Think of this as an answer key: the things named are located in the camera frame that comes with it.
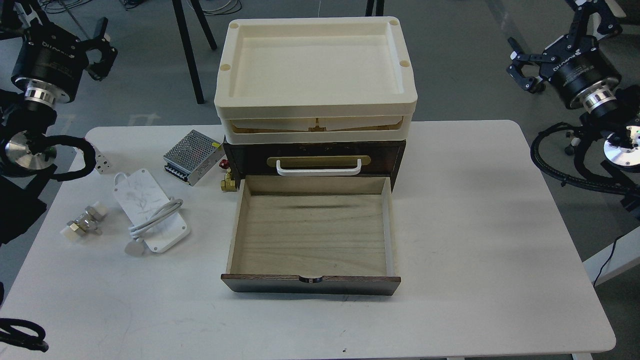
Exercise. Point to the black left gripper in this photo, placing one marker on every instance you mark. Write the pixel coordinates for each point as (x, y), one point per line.
(51, 61)

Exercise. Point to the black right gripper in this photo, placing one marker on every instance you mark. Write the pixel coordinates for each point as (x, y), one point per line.
(575, 69)

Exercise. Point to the white power strip with cable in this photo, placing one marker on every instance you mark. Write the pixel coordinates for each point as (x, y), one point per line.
(156, 222)

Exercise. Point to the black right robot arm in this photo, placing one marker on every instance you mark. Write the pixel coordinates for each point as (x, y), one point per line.
(606, 145)

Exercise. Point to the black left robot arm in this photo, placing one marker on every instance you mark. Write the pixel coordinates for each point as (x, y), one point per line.
(30, 158)

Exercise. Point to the dark wooden cabinet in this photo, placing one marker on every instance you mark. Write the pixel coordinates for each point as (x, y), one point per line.
(255, 165)

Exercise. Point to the white red circuit breaker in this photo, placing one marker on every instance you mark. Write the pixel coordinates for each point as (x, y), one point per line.
(103, 164)

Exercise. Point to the metal mesh power supply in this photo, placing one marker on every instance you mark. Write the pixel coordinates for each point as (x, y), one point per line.
(192, 157)

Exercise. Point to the cream plastic lower tray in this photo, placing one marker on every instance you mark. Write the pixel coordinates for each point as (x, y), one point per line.
(317, 129)

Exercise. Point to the cream plastic tray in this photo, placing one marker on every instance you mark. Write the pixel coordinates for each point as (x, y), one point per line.
(317, 129)
(315, 67)

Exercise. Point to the steel pipe fitting white caps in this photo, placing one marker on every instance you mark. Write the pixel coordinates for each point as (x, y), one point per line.
(85, 223)

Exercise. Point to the brass valve red knob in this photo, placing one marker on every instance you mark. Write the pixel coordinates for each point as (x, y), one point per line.
(229, 183)

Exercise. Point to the cream plastic top tray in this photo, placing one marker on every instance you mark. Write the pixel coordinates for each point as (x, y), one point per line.
(315, 67)

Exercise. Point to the open wooden drawer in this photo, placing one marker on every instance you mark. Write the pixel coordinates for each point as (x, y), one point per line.
(313, 235)

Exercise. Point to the white drawer handle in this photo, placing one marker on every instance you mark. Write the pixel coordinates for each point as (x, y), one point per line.
(319, 172)

